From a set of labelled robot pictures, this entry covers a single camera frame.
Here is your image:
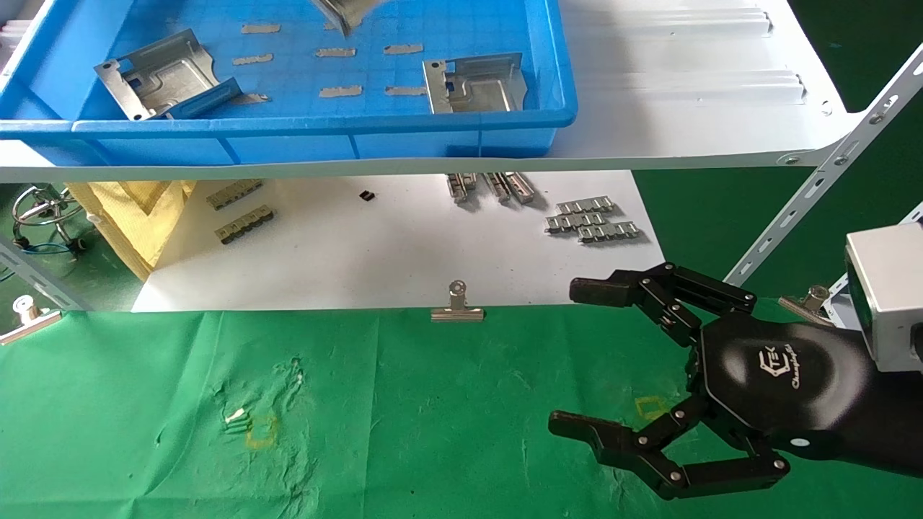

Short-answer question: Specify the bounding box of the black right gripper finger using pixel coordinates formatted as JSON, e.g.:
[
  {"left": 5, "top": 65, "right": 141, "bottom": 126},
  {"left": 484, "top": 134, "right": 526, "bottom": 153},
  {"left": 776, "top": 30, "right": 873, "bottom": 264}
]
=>
[
  {"left": 570, "top": 262, "right": 759, "bottom": 347},
  {"left": 548, "top": 394, "right": 791, "bottom": 502}
]

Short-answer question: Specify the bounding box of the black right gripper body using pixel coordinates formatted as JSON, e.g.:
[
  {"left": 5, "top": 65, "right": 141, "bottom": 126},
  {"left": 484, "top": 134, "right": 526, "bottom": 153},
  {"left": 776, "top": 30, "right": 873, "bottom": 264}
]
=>
[{"left": 695, "top": 313, "right": 923, "bottom": 478}]

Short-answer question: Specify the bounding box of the stamped metal bracket part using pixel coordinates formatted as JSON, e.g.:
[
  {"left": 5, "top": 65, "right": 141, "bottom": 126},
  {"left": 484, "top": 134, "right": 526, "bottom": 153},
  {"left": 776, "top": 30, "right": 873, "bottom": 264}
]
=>
[
  {"left": 312, "top": 0, "right": 384, "bottom": 37},
  {"left": 422, "top": 53, "right": 529, "bottom": 115},
  {"left": 94, "top": 29, "right": 243, "bottom": 122}
]

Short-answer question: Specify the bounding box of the silver metal clip strip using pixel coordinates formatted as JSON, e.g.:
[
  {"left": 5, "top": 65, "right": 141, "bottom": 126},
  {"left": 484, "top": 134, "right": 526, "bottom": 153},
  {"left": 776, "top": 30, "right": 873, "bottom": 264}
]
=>
[
  {"left": 544, "top": 211, "right": 607, "bottom": 234},
  {"left": 555, "top": 196, "right": 616, "bottom": 216},
  {"left": 577, "top": 221, "right": 642, "bottom": 244}
]

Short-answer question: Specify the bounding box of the silver binder clip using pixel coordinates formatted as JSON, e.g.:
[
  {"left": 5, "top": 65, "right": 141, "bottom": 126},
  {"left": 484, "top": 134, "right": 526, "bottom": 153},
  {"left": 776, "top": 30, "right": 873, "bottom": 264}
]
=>
[
  {"left": 777, "top": 285, "right": 837, "bottom": 327},
  {"left": 430, "top": 280, "right": 485, "bottom": 322},
  {"left": 0, "top": 294, "right": 64, "bottom": 346}
]

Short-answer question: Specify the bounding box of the green table cloth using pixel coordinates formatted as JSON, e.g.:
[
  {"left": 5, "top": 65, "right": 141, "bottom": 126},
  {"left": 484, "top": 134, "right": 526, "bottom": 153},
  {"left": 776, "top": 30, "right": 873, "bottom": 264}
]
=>
[{"left": 0, "top": 298, "right": 923, "bottom": 519}]

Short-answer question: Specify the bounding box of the white metal shelf board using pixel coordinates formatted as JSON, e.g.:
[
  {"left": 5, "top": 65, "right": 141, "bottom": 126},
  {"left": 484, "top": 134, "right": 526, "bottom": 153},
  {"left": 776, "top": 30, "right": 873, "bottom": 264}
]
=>
[{"left": 0, "top": 0, "right": 866, "bottom": 184}]

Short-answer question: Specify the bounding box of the white paper sheet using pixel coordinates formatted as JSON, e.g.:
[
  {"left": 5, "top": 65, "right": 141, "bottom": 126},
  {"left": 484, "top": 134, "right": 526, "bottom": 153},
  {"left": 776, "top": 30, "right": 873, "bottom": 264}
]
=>
[{"left": 131, "top": 171, "right": 666, "bottom": 313}]

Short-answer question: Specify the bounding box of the blue plastic bin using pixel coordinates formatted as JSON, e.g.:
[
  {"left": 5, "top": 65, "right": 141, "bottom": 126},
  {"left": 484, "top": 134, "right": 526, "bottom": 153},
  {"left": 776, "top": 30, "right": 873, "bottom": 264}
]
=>
[{"left": 0, "top": 0, "right": 578, "bottom": 167}]

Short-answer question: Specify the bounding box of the grey connector strip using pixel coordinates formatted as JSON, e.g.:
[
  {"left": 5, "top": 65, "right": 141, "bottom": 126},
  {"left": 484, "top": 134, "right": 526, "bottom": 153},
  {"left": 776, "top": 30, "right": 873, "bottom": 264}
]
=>
[
  {"left": 215, "top": 205, "right": 275, "bottom": 245},
  {"left": 206, "top": 179, "right": 264, "bottom": 211}
]

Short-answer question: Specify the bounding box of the yellow cloth bag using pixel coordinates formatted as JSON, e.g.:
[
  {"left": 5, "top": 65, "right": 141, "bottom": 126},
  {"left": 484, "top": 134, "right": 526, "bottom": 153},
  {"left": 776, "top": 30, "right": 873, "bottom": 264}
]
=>
[{"left": 65, "top": 180, "right": 200, "bottom": 282}]

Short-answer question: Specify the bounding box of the grey slotted shelf upright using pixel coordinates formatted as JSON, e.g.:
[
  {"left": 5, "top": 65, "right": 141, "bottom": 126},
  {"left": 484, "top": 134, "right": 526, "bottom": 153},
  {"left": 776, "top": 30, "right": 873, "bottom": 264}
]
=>
[{"left": 0, "top": 236, "right": 96, "bottom": 312}]

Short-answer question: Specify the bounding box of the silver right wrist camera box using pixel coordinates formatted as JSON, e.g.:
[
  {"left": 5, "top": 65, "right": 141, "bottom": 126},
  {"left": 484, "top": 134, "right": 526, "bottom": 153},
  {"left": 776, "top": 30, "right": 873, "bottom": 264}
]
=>
[{"left": 844, "top": 222, "right": 923, "bottom": 373}]

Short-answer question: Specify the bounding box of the thin blue wire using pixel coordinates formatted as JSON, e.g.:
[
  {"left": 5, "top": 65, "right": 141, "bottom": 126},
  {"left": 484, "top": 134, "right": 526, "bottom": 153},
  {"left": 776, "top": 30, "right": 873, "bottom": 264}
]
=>
[{"left": 0, "top": 241, "right": 84, "bottom": 283}]

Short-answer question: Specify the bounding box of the metal wire ring stand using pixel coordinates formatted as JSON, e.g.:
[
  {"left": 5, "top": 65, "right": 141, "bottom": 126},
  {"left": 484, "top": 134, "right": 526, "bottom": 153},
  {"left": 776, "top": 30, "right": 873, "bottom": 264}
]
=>
[{"left": 11, "top": 184, "right": 92, "bottom": 253}]

